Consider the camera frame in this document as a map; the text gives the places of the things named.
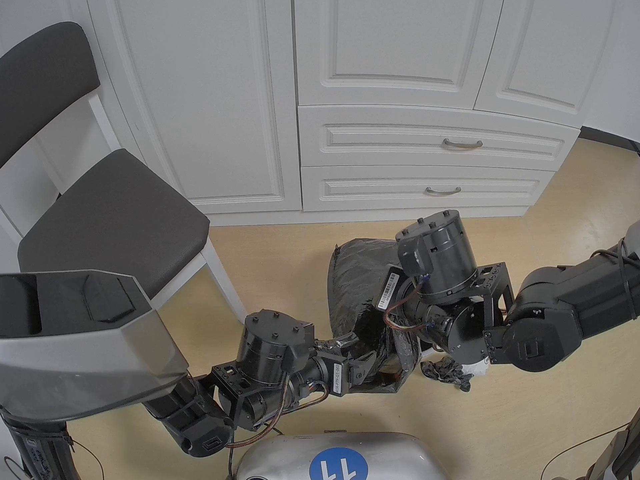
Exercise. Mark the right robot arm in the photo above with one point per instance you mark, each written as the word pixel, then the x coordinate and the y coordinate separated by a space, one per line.
pixel 550 298

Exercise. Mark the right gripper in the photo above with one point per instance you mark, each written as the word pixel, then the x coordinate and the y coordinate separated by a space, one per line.
pixel 392 293

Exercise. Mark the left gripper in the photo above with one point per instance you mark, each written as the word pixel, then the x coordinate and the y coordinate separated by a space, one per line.
pixel 360 373

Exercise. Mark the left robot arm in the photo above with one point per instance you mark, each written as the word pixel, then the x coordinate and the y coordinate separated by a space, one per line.
pixel 100 358

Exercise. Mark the crumpled black plastic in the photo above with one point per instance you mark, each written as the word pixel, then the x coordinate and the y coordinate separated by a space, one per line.
pixel 442 369

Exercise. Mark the white wardrobe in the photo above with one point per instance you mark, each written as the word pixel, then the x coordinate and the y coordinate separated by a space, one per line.
pixel 200 93

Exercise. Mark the black plastic bag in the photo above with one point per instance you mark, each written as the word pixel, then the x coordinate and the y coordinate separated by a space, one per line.
pixel 355 278

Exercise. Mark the white chair dark grey cushions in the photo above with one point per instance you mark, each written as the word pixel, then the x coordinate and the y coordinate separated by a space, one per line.
pixel 115 208

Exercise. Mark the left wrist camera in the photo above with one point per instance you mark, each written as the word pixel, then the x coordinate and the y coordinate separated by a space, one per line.
pixel 300 343

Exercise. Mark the white printed wrapper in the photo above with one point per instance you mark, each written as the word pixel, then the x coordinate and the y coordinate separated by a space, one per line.
pixel 475 368

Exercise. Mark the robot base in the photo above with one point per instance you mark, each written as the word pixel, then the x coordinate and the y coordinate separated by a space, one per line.
pixel 340 455

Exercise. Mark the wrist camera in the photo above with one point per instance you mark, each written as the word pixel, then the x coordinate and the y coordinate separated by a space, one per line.
pixel 412 253
pixel 300 343

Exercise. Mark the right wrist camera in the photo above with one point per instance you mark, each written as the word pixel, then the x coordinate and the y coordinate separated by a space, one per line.
pixel 412 253

